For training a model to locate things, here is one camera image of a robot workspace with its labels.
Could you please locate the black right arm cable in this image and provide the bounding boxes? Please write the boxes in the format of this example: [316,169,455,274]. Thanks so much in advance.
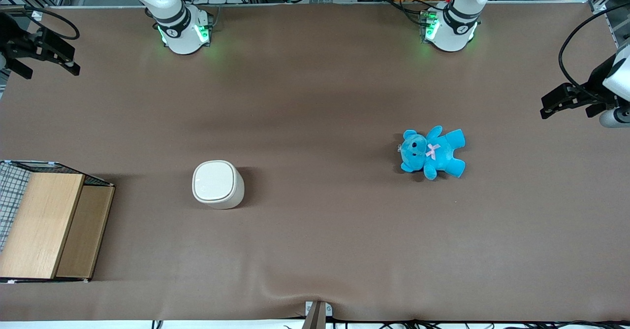
[22,6,80,40]

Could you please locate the wooden shelf with wire mesh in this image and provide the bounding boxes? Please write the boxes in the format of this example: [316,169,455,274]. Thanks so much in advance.
[0,160,116,284]

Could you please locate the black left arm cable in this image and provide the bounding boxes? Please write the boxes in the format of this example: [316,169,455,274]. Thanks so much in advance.
[559,3,630,106]

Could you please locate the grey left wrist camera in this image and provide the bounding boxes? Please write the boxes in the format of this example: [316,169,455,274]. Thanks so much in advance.
[599,106,630,129]

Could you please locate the brown table cloth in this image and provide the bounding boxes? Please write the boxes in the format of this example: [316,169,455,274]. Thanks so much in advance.
[0,1,630,323]

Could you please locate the white lidded trash can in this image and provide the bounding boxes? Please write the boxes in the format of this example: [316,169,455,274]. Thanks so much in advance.
[192,160,245,209]

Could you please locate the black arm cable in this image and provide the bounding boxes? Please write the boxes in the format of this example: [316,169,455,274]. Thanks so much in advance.
[559,3,630,106]
[22,6,80,40]

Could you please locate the blue teddy bear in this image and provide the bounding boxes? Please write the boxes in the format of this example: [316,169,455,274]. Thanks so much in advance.
[398,126,466,181]

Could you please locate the metal table edge bracket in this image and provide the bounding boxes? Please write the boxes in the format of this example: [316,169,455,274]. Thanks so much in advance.
[301,300,334,329]

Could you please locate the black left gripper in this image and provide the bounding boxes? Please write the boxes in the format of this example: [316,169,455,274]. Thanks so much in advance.
[540,53,618,120]

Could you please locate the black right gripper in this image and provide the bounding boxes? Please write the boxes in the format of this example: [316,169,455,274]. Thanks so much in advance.
[0,13,81,76]

